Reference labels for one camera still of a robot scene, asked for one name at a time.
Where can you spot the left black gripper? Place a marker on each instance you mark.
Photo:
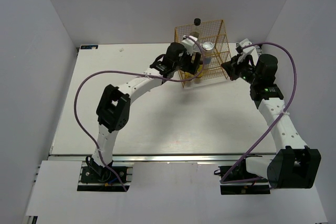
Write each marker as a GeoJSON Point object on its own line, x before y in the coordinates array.
{"type": "Point", "coordinates": [190, 67]}

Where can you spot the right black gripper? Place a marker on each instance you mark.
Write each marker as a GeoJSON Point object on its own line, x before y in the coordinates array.
{"type": "Point", "coordinates": [231, 67]}

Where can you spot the small yellow label bottle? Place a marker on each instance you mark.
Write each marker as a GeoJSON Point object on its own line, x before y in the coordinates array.
{"type": "Point", "coordinates": [200, 71]}
{"type": "Point", "coordinates": [195, 58]}

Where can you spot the dark sauce bottle red label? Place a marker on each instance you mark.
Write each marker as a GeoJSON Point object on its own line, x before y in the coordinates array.
{"type": "Point", "coordinates": [196, 32]}

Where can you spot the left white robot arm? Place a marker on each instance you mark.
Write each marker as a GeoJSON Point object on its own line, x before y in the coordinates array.
{"type": "Point", "coordinates": [114, 106]}

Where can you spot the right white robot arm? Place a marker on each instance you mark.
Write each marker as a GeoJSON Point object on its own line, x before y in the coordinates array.
{"type": "Point", "coordinates": [295, 165]}

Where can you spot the left blue table sticker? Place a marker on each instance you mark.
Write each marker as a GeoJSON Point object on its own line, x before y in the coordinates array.
{"type": "Point", "coordinates": [88, 47]}

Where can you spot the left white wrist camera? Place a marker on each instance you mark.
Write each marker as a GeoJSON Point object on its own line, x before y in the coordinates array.
{"type": "Point", "coordinates": [189, 42]}

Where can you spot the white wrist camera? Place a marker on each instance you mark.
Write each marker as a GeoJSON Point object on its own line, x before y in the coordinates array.
{"type": "Point", "coordinates": [244, 48]}
{"type": "Point", "coordinates": [189, 42]}

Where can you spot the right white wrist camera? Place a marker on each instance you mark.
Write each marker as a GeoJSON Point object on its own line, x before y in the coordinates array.
{"type": "Point", "coordinates": [244, 48]}

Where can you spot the yellow wire basket rack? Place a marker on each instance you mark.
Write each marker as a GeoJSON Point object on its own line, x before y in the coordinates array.
{"type": "Point", "coordinates": [212, 37]}

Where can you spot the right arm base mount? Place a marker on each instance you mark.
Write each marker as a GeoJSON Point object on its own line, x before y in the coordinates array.
{"type": "Point", "coordinates": [242, 182]}

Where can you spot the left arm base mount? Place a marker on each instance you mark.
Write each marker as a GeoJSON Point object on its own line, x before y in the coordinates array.
{"type": "Point", "coordinates": [97, 178]}

